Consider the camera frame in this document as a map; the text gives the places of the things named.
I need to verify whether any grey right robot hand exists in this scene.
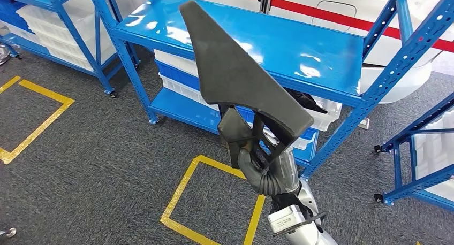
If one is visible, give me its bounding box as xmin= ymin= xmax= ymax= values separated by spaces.
xmin=237 ymin=148 xmax=301 ymax=195

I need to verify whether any black plastic plate frame part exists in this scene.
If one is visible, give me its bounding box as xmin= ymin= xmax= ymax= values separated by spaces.
xmin=179 ymin=1 xmax=315 ymax=170

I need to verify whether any blue metal shelf rack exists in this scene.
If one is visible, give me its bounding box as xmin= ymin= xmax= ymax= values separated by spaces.
xmin=374 ymin=93 xmax=454 ymax=212
xmin=0 ymin=0 xmax=141 ymax=98
xmin=87 ymin=0 xmax=454 ymax=182

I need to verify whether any white car body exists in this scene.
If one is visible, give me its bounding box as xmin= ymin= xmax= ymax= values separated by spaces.
xmin=160 ymin=0 xmax=454 ymax=104

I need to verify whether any red barrier belt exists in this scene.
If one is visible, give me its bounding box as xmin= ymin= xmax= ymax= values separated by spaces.
xmin=272 ymin=0 xmax=454 ymax=53

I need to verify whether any white plastic crate stack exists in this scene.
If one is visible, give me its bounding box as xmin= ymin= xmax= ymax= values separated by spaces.
xmin=413 ymin=110 xmax=454 ymax=202

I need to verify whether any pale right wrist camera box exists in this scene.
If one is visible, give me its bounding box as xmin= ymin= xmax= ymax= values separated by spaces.
xmin=267 ymin=205 xmax=306 ymax=237

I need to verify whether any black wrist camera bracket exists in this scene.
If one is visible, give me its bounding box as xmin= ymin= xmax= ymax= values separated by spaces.
xmin=301 ymin=212 xmax=327 ymax=226

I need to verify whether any black stanchion post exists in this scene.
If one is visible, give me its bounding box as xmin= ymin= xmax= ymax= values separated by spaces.
xmin=258 ymin=0 xmax=275 ymax=14

